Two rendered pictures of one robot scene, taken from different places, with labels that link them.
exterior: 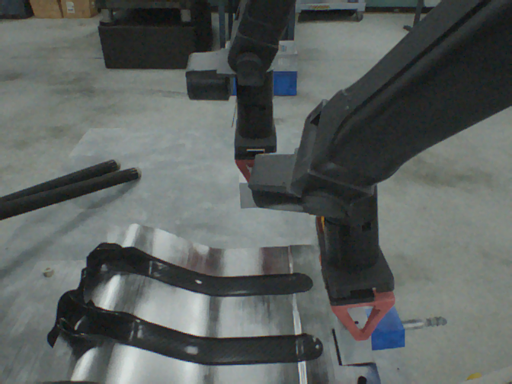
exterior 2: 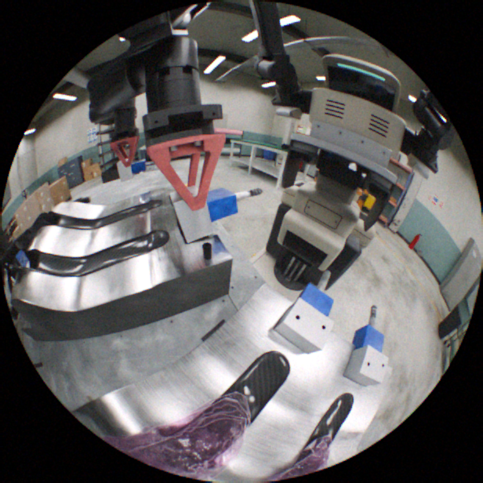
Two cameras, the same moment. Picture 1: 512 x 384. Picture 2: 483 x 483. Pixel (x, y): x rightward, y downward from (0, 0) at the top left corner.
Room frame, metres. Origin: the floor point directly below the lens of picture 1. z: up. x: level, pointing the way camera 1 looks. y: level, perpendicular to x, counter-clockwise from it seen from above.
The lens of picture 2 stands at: (0.17, -0.08, 1.01)
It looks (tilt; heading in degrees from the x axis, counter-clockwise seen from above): 41 degrees down; 324
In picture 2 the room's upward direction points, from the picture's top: 9 degrees clockwise
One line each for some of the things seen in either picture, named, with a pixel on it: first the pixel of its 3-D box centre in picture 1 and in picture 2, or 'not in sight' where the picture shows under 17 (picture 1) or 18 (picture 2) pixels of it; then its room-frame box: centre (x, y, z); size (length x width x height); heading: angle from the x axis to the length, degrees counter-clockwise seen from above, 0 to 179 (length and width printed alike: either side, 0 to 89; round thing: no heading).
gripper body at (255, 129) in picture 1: (255, 120); (125, 123); (0.62, 0.01, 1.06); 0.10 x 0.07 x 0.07; 1
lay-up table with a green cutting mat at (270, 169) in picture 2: not in sight; (265, 157); (3.49, -2.85, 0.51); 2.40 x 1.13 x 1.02; 3
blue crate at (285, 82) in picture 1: (260, 75); not in sight; (3.62, -0.01, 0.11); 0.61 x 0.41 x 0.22; 89
